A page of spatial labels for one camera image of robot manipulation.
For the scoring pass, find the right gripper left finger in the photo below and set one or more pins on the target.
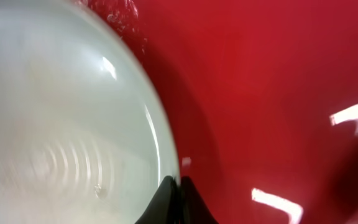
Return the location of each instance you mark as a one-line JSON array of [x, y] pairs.
[[161, 209]]

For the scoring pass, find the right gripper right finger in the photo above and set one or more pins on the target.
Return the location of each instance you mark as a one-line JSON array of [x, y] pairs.
[[194, 209]]

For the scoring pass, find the light blue plate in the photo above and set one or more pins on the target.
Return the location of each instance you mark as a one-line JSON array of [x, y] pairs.
[[83, 136]]

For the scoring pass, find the red plastic tray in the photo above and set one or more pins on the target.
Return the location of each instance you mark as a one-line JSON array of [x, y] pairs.
[[259, 95]]

